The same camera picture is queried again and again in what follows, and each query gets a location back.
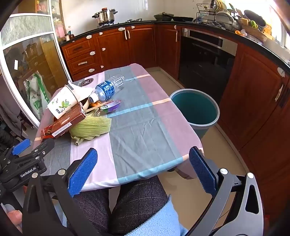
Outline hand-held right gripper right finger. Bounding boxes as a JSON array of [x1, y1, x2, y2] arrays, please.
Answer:
[[188, 146, 265, 236]]

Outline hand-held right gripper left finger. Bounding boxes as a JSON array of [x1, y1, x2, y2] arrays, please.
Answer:
[[22, 147, 98, 236]]

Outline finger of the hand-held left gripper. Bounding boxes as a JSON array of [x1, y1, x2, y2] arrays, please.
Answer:
[[26, 138, 55, 160], [0, 138, 31, 164]]

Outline brown cardboard box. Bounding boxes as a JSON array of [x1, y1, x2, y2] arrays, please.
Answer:
[[51, 102, 86, 138]]

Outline teal plastic bin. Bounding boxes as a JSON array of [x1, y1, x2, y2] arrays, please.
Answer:
[[170, 89, 220, 139]]

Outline green corn husk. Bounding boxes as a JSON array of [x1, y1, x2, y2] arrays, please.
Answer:
[[69, 112, 112, 146]]

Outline leaf print paper cup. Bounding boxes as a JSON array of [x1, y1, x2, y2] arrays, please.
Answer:
[[47, 84, 80, 119]]

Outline white tissue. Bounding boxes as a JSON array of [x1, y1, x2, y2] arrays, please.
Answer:
[[67, 80, 94, 102]]

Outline blue label plastic bottle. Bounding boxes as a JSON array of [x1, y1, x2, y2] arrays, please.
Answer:
[[88, 74, 126, 102]]

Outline person's left hand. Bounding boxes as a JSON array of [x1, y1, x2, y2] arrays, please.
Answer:
[[6, 203, 23, 234]]

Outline green white plastic bag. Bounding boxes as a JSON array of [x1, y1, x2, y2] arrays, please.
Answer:
[[24, 73, 51, 121]]

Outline person's grey trousers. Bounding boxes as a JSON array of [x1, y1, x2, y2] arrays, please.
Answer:
[[72, 176, 170, 235]]

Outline light blue garment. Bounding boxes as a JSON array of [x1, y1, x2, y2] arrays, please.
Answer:
[[127, 195, 188, 236]]

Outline glass sliding door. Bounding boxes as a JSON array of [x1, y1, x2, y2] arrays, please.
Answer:
[[0, 14, 73, 130]]

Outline built-in oven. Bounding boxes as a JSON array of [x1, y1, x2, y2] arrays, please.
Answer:
[[178, 28, 238, 105]]

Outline wooden kitchen cabinets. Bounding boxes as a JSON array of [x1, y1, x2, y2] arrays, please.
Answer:
[[60, 24, 290, 205]]

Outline glass display cabinet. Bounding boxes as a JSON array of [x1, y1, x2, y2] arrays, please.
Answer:
[[18, 0, 66, 41]]

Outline steel cooking pot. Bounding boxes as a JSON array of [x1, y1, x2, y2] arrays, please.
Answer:
[[92, 8, 118, 25]]

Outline woven basket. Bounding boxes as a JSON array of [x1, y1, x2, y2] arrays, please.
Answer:
[[241, 25, 269, 42]]

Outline gas stove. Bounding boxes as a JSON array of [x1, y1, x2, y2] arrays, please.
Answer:
[[97, 19, 143, 29]]

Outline black wok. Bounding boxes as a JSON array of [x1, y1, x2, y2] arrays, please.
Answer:
[[154, 12, 175, 21]]

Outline black frying pan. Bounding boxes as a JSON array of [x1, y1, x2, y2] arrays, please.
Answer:
[[243, 9, 266, 28]]

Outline wire dish rack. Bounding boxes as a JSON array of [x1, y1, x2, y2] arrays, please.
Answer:
[[196, 0, 241, 31]]

